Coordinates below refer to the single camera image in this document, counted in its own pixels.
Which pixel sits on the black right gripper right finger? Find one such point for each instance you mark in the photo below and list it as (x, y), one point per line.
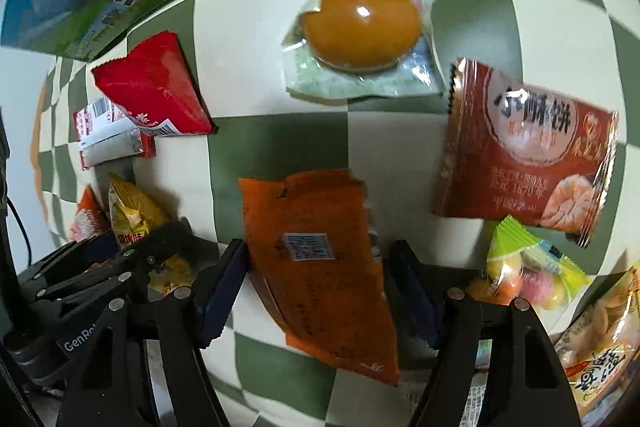
(472, 363)

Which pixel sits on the braised egg clear packet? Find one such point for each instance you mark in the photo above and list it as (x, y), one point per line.
(340, 49)

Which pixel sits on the brown pastry snack packet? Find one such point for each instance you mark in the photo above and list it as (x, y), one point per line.
(513, 149)

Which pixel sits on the red white snack box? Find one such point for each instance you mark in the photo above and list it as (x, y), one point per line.
(104, 134)

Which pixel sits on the yellow crisps packet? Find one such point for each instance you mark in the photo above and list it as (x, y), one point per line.
(597, 348)

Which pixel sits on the orange red snack packet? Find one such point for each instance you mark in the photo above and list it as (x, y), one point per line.
(89, 219)

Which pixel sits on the yellow Sedaap noodle packet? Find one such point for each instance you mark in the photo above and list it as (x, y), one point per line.
(134, 215)

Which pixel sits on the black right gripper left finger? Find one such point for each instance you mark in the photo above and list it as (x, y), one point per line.
(140, 346)

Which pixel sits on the red triangular snack packet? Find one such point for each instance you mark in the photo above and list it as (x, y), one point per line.
(153, 86)

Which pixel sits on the colourful candy bag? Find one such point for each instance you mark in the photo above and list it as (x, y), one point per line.
(520, 264)

